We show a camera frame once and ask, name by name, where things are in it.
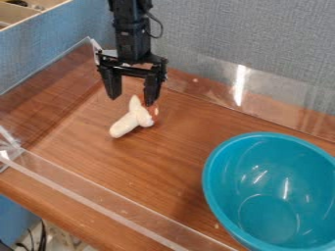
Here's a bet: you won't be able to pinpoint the clear acrylic back barrier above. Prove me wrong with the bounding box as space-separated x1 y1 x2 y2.
89 34 335 142

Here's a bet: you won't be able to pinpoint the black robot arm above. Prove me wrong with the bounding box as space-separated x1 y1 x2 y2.
95 0 168 107

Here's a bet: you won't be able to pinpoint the clear acrylic left barrier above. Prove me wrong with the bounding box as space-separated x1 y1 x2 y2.
0 36 93 96

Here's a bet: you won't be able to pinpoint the clear acrylic barrier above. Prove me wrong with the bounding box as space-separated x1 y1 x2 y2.
0 36 93 96
0 126 235 251
89 34 335 142

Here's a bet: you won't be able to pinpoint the clear acrylic front barrier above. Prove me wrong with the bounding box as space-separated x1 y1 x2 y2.
0 126 235 251

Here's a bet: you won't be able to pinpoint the wooden shelf box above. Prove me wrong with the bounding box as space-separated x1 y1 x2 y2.
0 0 73 32

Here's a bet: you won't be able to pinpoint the white plush mushroom red cap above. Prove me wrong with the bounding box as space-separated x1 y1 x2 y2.
108 95 160 138

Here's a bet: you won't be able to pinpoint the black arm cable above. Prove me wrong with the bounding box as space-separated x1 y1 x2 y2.
145 11 165 39

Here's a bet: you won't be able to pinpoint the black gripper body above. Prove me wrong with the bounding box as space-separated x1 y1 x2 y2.
96 49 168 81

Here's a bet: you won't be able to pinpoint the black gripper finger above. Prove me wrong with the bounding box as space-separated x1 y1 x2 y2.
144 67 165 107
99 66 121 100

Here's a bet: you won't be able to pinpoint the blue plastic bowl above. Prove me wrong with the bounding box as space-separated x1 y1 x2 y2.
201 132 335 251

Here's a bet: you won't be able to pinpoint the black floor cables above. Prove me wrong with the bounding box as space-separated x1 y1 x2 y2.
0 219 49 251

